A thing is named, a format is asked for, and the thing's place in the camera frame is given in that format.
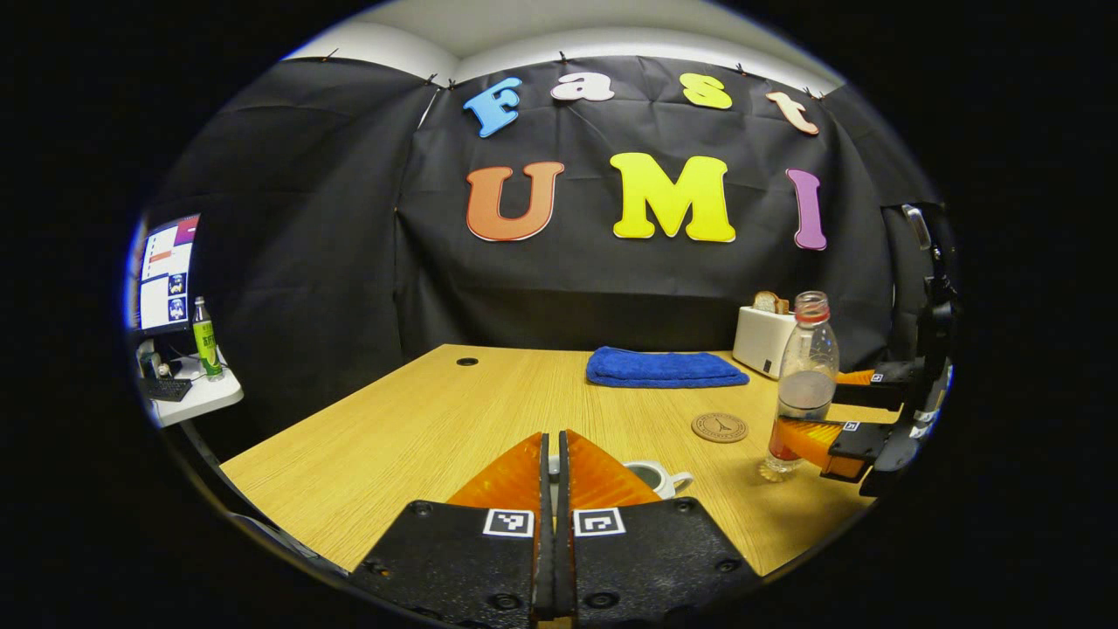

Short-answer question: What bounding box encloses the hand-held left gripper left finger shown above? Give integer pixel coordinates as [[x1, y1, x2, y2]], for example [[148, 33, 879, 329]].
[[349, 432, 554, 628]]

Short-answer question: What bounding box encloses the folded blue towel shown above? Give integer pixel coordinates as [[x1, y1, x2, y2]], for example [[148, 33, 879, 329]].
[[585, 347, 750, 390]]

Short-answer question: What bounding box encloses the white side desk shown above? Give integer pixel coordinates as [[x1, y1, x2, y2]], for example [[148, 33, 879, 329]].
[[140, 349, 245, 429]]

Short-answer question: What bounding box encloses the round brown coaster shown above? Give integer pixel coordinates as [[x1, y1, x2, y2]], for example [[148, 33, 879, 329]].
[[691, 412, 749, 444]]

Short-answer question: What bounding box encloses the computer monitor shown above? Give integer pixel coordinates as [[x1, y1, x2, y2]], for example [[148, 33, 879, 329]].
[[131, 214, 202, 337]]

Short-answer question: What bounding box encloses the clear plastic water bottle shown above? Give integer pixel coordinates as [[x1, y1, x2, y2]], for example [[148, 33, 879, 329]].
[[758, 291, 840, 482]]

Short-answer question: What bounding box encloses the white toaster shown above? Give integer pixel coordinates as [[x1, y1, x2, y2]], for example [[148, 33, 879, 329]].
[[732, 306, 797, 379]]

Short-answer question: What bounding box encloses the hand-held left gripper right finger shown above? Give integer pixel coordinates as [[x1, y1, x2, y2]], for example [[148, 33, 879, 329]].
[[556, 430, 761, 626]]

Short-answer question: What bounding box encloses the green drink bottle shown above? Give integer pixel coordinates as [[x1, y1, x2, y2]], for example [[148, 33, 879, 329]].
[[192, 296, 224, 382]]

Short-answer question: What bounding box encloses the white ceramic teacup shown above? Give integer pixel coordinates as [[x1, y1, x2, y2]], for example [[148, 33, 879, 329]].
[[622, 460, 695, 501]]

